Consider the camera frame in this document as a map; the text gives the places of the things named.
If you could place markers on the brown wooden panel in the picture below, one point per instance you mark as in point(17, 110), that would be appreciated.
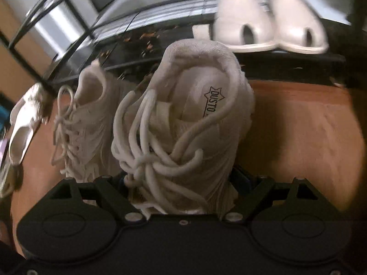
point(17, 51)

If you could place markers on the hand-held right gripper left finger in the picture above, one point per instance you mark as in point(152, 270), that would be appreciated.
point(122, 187)

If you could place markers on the white lace-up sneaker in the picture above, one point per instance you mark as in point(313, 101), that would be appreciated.
point(83, 120)
point(183, 126)

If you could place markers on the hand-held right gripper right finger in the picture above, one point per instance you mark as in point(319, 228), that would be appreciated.
point(243, 181)

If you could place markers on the purple phone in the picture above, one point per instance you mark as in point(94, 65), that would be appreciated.
point(3, 150)

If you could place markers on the white slingback shoe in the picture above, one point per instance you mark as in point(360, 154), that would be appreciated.
point(23, 129)

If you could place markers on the white open-toe slipper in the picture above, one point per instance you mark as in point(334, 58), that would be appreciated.
point(243, 25)
point(298, 25)

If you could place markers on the black metal shoe rack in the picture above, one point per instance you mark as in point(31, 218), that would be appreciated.
point(120, 31)

